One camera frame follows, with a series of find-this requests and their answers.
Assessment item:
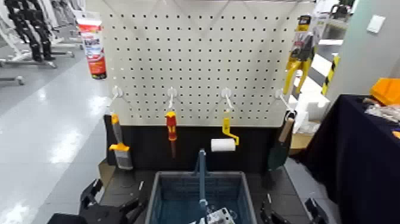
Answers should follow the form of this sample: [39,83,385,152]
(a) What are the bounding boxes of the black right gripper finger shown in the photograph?
[260,200,293,224]
[304,197,330,224]

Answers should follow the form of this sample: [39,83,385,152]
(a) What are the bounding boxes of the black base panel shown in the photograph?
[104,114,293,175]

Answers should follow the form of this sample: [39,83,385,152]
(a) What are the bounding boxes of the blue plastic crate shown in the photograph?
[144,148,258,224]

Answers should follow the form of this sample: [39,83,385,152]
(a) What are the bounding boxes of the grey metal stand base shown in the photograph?
[0,74,26,86]
[0,49,76,69]

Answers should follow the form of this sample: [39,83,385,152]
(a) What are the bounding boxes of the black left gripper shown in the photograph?
[79,178,148,224]

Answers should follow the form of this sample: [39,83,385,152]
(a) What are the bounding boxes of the yellow handled paint roller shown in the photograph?
[210,117,240,153]

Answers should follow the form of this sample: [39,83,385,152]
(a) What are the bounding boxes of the green trowel wooden handle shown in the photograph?
[267,116,296,171]

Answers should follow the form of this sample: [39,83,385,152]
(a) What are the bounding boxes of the white metal pegboard panel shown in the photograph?
[86,0,316,127]

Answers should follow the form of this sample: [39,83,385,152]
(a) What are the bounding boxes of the brown cardboard box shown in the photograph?
[289,132,315,155]

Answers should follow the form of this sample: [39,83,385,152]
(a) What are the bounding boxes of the orange plastic bin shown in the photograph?
[369,77,400,107]

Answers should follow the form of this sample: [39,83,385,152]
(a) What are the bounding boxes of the white pegboard hook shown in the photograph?
[274,88,296,114]
[107,86,124,108]
[166,86,178,110]
[220,87,235,111]

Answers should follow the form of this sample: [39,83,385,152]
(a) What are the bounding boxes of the yellow black striped post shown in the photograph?
[321,54,340,96]

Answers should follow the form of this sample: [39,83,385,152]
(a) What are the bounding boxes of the white packaged item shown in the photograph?
[190,207,237,224]

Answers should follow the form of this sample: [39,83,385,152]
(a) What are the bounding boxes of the grey yellow handled brush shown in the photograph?
[108,113,133,170]

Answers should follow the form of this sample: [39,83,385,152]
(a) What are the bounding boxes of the yellow pliers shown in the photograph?
[282,14,323,96]

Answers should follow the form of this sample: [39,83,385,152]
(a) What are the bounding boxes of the black table cloth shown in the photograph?
[295,94,400,224]

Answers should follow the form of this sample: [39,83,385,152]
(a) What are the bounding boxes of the black humanoid robot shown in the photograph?
[4,0,57,62]

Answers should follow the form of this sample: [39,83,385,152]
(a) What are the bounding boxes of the clear plastic bags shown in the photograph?
[362,97,400,123]

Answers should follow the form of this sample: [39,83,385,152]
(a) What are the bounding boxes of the white wall switch plate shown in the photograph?
[366,14,387,34]

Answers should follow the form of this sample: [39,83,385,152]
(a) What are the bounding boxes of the white foam blocks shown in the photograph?
[287,53,332,133]

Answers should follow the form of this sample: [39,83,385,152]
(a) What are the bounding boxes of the red white sealant tube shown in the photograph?
[73,11,108,80]

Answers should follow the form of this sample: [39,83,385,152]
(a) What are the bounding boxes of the red yellow screwdriver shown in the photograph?
[165,111,178,158]

